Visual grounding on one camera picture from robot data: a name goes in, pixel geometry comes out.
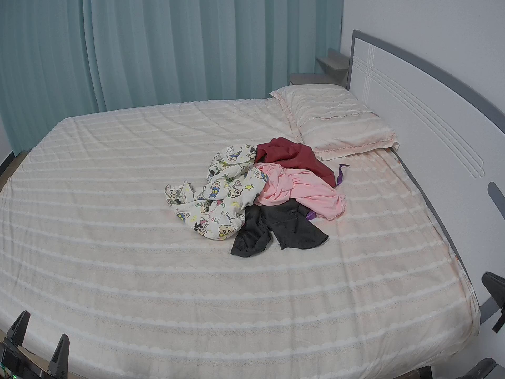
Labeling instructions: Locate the bed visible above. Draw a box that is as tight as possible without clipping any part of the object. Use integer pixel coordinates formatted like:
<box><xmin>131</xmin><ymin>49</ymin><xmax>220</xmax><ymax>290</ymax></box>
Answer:
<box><xmin>0</xmin><ymin>29</ymin><xmax>505</xmax><ymax>379</ymax></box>

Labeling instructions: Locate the pale pink pillow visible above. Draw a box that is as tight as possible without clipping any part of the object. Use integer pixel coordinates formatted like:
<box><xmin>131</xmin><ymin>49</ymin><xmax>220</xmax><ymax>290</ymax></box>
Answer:
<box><xmin>269</xmin><ymin>84</ymin><xmax>399</xmax><ymax>161</ymax></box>

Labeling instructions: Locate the pink garment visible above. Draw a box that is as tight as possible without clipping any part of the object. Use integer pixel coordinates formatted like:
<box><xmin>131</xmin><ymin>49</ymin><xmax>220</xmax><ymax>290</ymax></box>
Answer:
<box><xmin>253</xmin><ymin>163</ymin><xmax>348</xmax><ymax>221</ymax></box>

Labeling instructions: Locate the white printed pyjama garment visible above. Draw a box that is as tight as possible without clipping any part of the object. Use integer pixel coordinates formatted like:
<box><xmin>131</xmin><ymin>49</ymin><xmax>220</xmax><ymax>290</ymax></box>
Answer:
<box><xmin>164</xmin><ymin>144</ymin><xmax>274</xmax><ymax>241</ymax></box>

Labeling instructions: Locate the dark red garment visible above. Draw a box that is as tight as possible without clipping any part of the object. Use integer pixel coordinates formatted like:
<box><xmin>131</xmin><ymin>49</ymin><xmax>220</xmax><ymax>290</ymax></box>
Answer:
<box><xmin>254</xmin><ymin>136</ymin><xmax>337</xmax><ymax>189</ymax></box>

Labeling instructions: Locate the black garment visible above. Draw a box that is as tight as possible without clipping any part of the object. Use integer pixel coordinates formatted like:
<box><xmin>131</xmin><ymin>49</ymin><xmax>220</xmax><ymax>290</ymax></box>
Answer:
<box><xmin>230</xmin><ymin>205</ymin><xmax>330</xmax><ymax>258</ymax></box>

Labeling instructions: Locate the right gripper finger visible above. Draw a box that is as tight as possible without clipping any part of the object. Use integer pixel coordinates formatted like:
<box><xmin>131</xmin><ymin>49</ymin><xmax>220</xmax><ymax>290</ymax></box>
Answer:
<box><xmin>492</xmin><ymin>303</ymin><xmax>505</xmax><ymax>334</ymax></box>
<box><xmin>481</xmin><ymin>271</ymin><xmax>505</xmax><ymax>301</ymax></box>

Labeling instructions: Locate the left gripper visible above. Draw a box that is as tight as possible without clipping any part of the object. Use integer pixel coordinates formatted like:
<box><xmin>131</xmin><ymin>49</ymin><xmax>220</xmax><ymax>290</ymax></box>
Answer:
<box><xmin>0</xmin><ymin>310</ymin><xmax>71</xmax><ymax>379</ymax></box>

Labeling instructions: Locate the blue-green curtain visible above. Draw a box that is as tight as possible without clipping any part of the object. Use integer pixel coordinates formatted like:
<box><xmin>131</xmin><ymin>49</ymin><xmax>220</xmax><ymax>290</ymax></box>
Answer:
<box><xmin>0</xmin><ymin>0</ymin><xmax>346</xmax><ymax>155</ymax></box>

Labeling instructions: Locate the grey bedside table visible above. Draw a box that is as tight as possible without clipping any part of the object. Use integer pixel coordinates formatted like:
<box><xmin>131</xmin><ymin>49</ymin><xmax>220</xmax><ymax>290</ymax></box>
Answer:
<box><xmin>290</xmin><ymin>48</ymin><xmax>352</xmax><ymax>90</ymax></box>

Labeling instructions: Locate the purple garment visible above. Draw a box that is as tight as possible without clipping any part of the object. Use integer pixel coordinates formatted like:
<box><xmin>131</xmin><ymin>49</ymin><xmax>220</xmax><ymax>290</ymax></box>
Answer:
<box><xmin>305</xmin><ymin>164</ymin><xmax>351</xmax><ymax>220</ymax></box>

